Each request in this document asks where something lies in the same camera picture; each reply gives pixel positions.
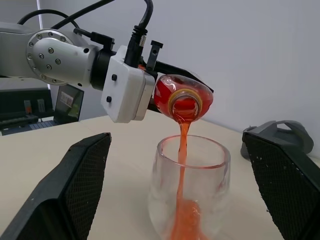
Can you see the black equipment case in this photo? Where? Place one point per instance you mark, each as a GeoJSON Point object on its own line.
{"type": "Point", "coordinates": [22, 102]}

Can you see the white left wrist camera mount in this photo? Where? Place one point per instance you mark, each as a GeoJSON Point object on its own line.
{"type": "Point", "coordinates": [125, 92]}

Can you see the orange-red poured drink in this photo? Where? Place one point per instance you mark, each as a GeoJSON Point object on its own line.
{"type": "Point", "coordinates": [183, 150]}

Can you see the black laptop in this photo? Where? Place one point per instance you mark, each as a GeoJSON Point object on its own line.
{"type": "Point", "coordinates": [68, 105]}

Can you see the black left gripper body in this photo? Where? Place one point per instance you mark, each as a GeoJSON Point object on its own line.
{"type": "Point", "coordinates": [150, 66]}

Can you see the glass bottle with red drink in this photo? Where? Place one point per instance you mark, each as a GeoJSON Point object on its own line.
{"type": "Point", "coordinates": [165, 92]}

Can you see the clear stemless wine glass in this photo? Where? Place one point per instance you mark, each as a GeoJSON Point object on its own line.
{"type": "Point", "coordinates": [215, 180]}

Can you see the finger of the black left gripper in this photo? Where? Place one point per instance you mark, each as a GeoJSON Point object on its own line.
{"type": "Point", "coordinates": [152, 105]}
{"type": "Point", "coordinates": [180, 71]}

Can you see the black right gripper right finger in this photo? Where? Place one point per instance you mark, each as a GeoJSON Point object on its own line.
{"type": "Point", "coordinates": [287, 190]}

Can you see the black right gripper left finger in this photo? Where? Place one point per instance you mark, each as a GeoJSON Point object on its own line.
{"type": "Point", "coordinates": [62, 190]}

